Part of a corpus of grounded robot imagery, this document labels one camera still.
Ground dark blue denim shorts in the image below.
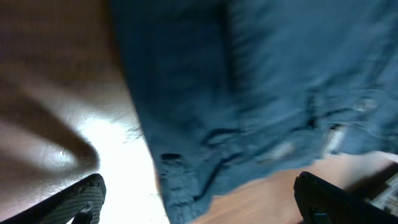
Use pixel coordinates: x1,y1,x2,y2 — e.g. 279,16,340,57
110,0,397,223

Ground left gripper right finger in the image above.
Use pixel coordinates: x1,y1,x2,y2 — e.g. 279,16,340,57
294,172,397,224

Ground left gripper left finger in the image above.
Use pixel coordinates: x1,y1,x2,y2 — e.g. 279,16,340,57
1,174,106,224

